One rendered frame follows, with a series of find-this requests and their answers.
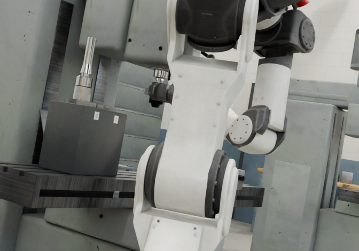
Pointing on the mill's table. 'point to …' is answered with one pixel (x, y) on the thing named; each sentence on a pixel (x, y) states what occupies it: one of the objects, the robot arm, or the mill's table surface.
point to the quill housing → (149, 25)
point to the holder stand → (82, 138)
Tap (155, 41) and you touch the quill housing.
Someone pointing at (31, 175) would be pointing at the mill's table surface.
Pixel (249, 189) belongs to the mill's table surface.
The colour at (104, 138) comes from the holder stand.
